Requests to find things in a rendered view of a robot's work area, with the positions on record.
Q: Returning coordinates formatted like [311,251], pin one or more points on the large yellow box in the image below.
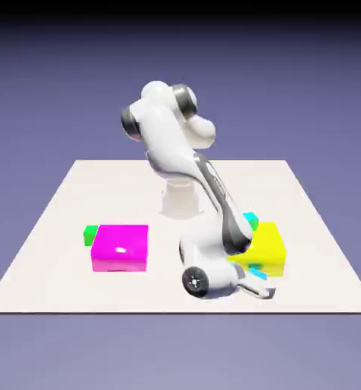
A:
[268,246]

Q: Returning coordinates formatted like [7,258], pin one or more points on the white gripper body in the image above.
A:
[257,288]

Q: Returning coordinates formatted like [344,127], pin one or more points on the small green cube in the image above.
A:
[89,233]

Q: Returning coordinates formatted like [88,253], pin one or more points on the large magenta box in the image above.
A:
[119,242]

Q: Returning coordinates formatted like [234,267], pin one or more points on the small cyan cube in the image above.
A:
[258,273]
[251,218]

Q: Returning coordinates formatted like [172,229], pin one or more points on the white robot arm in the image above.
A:
[165,137]

